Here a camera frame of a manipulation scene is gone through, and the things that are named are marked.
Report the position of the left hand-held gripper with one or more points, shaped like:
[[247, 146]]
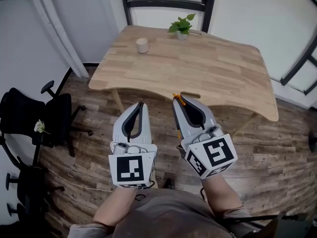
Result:
[[130, 168]]

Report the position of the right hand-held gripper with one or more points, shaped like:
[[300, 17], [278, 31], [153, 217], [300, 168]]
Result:
[[218, 152]]

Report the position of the beige cup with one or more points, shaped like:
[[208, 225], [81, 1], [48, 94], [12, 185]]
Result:
[[142, 46]]

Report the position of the person's left forearm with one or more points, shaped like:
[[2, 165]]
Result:
[[116, 204]]

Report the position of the person's right forearm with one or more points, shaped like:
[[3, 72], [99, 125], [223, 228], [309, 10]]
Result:
[[223, 197]]

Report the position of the wooden table leg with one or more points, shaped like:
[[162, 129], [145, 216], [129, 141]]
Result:
[[245, 124], [118, 100]]

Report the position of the person's black shoe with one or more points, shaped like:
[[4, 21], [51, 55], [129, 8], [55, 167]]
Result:
[[170, 184]]

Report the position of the black office chair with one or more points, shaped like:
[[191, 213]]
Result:
[[27, 190], [57, 115]]

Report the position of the potted green plant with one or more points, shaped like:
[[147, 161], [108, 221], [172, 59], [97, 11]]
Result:
[[182, 26]]

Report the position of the white flower sprig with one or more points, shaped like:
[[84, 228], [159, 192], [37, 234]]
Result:
[[39, 127]]

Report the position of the person's grey shirt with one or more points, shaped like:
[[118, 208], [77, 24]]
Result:
[[171, 217]]

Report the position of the black round stand base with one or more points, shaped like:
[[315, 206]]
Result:
[[312, 141]]

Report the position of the black slanted window frame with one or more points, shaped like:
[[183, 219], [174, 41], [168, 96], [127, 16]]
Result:
[[297, 66]]

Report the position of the white wall pipe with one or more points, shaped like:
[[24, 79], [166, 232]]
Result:
[[62, 38]]

